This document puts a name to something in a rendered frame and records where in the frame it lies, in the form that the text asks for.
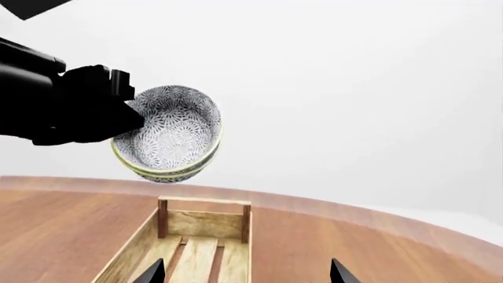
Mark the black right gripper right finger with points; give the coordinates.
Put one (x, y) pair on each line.
(340, 274)

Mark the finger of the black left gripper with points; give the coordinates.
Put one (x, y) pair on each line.
(70, 139)
(127, 119)

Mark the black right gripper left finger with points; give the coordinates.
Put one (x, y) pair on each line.
(155, 274)

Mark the grey floral patterned ceramic bowl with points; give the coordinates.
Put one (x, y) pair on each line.
(173, 177)
(177, 129)

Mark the light wooden slatted tray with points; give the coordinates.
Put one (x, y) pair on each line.
(196, 250)

